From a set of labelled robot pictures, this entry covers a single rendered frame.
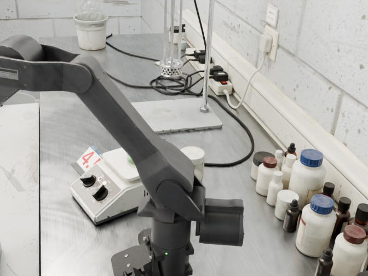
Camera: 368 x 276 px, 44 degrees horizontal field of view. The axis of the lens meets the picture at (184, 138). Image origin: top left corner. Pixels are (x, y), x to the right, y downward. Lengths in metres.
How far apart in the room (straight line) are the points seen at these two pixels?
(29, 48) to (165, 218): 0.28
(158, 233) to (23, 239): 0.38
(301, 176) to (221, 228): 0.40
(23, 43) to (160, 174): 0.23
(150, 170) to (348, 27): 0.63
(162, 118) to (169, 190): 0.78
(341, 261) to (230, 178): 0.36
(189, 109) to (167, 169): 0.84
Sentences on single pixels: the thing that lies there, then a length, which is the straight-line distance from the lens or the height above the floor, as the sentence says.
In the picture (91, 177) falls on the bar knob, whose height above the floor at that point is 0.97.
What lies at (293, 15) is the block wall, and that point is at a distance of 1.27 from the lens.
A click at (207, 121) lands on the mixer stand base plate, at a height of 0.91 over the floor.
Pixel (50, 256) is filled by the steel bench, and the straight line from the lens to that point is 0.91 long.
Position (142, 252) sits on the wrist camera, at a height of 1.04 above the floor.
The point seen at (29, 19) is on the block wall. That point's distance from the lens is 3.33.
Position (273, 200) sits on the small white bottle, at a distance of 1.03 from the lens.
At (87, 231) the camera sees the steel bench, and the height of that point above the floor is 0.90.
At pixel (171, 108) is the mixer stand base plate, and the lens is 1.40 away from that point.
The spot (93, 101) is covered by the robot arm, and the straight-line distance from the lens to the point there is 0.56.
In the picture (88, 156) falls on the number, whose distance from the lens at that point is 1.13.
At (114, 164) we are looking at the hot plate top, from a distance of 0.98.
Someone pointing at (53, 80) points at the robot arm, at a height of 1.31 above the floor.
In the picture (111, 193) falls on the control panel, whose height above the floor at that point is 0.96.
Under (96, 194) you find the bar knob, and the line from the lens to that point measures 0.95.
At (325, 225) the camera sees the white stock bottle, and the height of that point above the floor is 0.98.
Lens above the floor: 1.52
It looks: 29 degrees down
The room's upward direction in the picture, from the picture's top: 3 degrees clockwise
